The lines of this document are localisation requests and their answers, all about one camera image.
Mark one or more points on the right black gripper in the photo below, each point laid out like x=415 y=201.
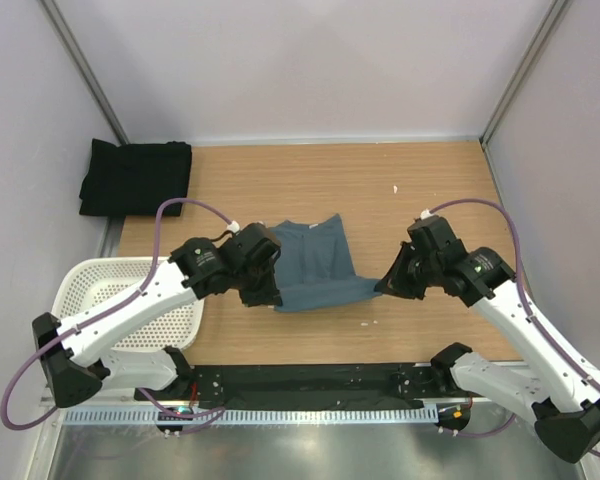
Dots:
x=395 y=282

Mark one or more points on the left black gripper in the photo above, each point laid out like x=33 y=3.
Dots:
x=268 y=293

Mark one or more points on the blue-grey t shirt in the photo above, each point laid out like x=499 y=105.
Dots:
x=315 y=269

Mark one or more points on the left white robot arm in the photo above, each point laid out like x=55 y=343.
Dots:
x=79 y=357

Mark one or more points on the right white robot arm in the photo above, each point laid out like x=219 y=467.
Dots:
x=561 y=398

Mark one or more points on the folded black t shirt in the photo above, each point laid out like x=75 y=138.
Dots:
x=134 y=179

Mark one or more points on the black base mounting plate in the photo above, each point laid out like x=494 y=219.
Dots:
x=265 y=386

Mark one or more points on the white perforated plastic basket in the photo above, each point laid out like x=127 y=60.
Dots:
x=94 y=281

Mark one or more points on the white slotted cable duct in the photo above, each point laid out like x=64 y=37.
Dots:
x=148 y=415

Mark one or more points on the left aluminium corner post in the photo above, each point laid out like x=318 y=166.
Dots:
x=83 y=67

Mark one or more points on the aluminium corner post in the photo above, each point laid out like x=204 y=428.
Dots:
x=531 y=56
x=83 y=67

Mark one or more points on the right aluminium corner post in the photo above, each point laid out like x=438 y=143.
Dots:
x=531 y=56

